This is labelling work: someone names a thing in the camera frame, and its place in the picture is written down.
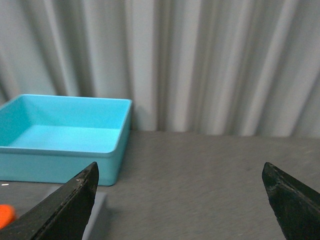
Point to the orange cylinder part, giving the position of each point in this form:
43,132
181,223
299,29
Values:
7,215

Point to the white pleated curtain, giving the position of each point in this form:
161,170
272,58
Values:
216,67

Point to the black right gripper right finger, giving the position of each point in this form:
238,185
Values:
296,206

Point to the gray cube with round hole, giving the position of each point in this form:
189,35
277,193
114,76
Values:
96,227

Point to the light blue plastic box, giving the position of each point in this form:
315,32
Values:
49,138

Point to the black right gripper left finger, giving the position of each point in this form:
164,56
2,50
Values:
63,215

